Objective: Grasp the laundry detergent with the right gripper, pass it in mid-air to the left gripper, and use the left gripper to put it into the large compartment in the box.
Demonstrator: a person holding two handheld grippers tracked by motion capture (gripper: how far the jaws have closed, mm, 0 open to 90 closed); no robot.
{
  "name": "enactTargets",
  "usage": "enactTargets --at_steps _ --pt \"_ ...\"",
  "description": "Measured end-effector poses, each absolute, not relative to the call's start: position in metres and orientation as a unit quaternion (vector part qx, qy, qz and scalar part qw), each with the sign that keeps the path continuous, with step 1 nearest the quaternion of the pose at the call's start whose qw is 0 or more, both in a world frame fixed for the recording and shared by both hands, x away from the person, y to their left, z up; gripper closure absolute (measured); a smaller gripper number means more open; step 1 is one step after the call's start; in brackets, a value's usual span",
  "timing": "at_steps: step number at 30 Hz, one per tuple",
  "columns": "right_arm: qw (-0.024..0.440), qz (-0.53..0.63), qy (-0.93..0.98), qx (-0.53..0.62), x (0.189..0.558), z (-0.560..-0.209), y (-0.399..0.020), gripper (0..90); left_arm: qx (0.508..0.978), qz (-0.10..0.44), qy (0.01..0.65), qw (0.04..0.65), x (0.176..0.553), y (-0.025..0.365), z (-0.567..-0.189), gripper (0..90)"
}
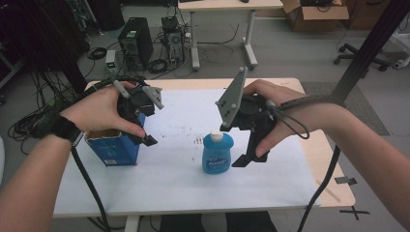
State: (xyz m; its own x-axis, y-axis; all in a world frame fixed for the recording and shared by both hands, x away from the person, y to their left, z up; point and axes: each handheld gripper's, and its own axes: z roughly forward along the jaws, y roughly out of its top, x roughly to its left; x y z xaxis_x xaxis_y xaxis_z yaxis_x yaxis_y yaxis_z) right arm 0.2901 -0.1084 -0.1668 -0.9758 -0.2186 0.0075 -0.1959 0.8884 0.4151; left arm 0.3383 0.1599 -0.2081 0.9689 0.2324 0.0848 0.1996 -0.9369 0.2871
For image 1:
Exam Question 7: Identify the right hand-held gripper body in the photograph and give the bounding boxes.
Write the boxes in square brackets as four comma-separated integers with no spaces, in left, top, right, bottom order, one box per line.
[215,66,278,133]

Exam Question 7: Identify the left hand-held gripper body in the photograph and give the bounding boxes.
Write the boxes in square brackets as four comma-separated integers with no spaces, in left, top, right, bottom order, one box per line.
[116,81,165,129]

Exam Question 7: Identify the blue bottle with white cap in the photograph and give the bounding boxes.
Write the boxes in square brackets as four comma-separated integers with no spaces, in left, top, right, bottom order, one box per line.
[201,130,236,175]

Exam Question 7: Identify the blue cardboard box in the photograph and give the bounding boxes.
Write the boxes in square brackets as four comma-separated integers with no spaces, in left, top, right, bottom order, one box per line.
[83,112,148,168]

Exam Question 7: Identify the person's left hand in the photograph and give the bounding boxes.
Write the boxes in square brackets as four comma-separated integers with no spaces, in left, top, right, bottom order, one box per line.
[59,80,147,139]

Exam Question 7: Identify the person's right hand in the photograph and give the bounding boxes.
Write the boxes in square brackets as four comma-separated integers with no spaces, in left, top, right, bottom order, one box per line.
[243,78,334,159]

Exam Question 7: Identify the small grey device, green light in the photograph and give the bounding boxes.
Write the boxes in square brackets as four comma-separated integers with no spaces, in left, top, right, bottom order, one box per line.
[104,49,117,72]

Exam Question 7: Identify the white table mat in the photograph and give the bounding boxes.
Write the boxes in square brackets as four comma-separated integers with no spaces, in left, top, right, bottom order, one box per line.
[52,88,322,218]

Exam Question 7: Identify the black computer tower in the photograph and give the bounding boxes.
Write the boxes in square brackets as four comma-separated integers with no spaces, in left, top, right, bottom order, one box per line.
[117,16,155,73]

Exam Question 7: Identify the small open computer case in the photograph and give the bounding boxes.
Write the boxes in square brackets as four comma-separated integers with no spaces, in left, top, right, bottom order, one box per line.
[161,15,187,66]

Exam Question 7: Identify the black wrist watch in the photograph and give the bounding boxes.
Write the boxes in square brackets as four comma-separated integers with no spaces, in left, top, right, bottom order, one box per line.
[48,115,84,148]

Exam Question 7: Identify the grey tape strip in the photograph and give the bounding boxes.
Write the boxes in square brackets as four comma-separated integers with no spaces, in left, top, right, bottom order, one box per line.
[334,175,358,187]

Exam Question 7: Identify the light wooden table, white legs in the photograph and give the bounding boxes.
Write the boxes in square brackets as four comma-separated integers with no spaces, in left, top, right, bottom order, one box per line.
[177,0,285,73]

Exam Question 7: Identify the black tape cross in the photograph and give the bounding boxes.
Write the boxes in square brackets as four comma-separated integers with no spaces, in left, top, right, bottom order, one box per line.
[338,206,371,221]

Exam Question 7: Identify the open cardboard box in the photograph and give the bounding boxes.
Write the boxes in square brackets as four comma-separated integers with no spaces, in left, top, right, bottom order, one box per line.
[279,0,350,33]

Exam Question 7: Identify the black office chair base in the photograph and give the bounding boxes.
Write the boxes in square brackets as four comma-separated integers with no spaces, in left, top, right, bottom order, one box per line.
[333,43,392,73]

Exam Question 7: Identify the black metal pole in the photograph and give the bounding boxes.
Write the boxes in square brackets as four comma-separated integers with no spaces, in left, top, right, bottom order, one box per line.
[331,0,410,102]

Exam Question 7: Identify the coiled black cable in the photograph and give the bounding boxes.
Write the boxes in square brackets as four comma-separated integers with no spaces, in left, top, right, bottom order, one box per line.
[147,58,169,74]
[86,46,108,61]

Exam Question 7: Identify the right hand-held gripper cable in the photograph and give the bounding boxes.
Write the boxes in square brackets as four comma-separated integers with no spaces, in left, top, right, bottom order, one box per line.
[266,99,342,232]

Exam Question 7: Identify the hand-held gripper cable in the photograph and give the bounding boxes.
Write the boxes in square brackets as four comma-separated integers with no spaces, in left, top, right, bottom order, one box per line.
[266,99,342,232]
[70,145,112,232]

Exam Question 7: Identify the left hand-held gripper cable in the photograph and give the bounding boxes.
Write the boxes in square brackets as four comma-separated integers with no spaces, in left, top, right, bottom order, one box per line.
[70,145,112,232]

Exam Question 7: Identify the tangle of black cables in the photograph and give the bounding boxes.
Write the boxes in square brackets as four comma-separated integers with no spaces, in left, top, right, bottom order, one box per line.
[7,69,85,156]

